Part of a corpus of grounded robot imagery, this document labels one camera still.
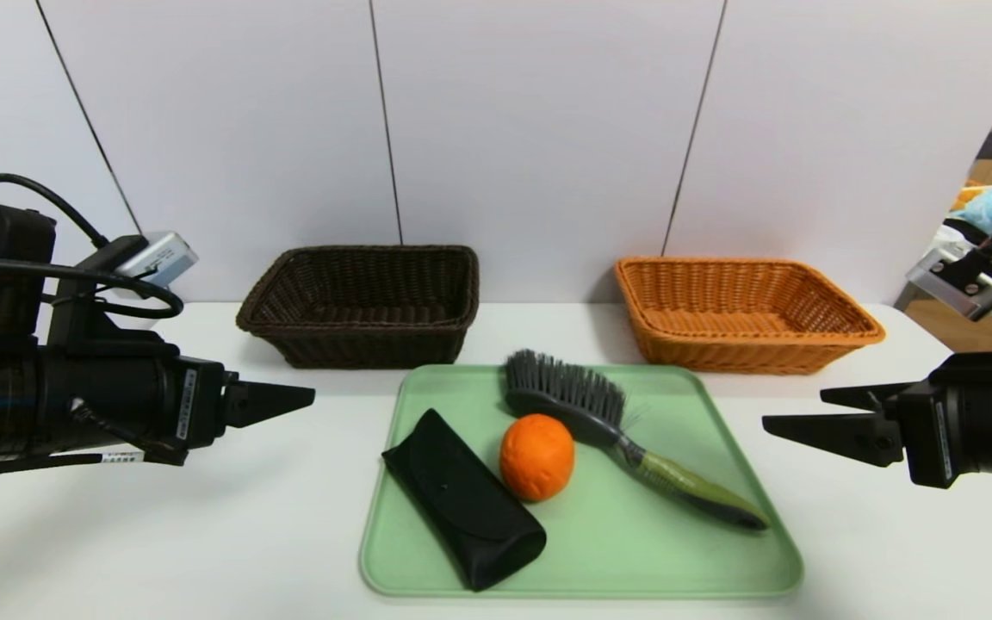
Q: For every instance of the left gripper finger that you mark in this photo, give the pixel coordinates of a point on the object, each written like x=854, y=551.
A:
x=259, y=403

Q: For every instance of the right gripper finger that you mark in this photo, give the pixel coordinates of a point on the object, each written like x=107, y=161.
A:
x=862, y=398
x=849, y=435

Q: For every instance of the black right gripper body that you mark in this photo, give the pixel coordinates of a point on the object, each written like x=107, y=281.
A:
x=932, y=433

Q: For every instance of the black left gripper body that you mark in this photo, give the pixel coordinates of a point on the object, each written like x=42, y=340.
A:
x=197, y=407

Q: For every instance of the orange fruit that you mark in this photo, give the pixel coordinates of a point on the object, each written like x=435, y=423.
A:
x=536, y=456

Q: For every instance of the dark brown wicker basket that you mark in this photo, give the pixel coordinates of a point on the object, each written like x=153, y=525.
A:
x=358, y=349

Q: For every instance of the orange wicker basket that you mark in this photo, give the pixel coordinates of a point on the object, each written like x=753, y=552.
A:
x=720, y=353

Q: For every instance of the white side table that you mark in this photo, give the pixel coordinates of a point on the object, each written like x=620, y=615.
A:
x=944, y=239

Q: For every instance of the yellow plush toy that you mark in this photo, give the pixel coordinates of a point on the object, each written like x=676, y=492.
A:
x=963, y=200

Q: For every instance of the black glasses case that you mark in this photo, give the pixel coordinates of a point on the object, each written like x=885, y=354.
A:
x=461, y=508

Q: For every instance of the light green plastic tray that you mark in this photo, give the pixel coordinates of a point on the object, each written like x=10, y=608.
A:
x=616, y=551

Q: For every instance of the dark grey box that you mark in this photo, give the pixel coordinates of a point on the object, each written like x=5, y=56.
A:
x=990, y=145

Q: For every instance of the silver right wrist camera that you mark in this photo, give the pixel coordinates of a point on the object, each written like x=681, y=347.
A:
x=944, y=288

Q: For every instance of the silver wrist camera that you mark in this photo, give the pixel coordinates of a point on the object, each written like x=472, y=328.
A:
x=944, y=288
x=160, y=257

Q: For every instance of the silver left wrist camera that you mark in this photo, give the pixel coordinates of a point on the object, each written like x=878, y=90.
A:
x=160, y=257

